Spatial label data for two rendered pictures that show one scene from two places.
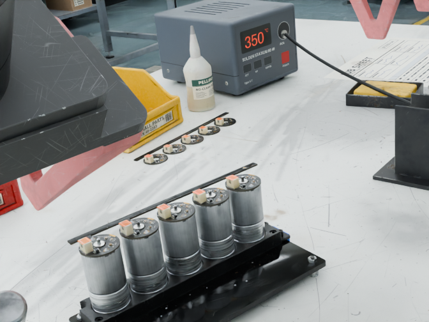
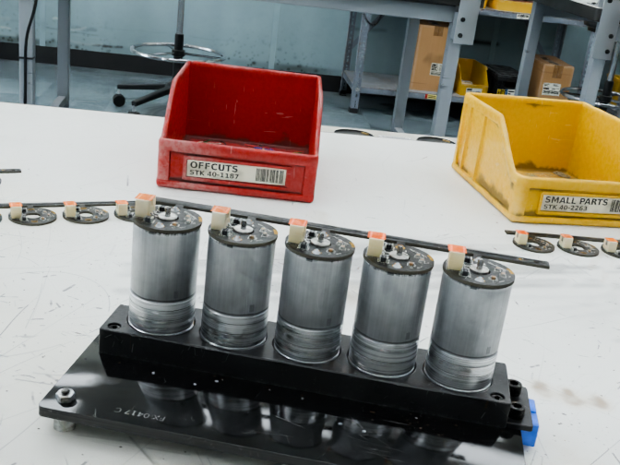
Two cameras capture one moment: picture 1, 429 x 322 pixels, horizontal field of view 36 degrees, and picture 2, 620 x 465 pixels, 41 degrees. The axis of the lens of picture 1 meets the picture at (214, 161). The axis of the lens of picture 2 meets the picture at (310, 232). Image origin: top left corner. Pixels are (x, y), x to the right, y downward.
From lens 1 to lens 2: 24 cm
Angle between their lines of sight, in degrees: 38
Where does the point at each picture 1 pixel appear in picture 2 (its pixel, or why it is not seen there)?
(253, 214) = (460, 334)
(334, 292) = not seen: outside the picture
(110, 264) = (153, 249)
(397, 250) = not seen: outside the picture
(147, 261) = (220, 288)
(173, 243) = (284, 289)
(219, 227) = (377, 315)
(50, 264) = not seen: hidden behind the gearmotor
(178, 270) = (279, 341)
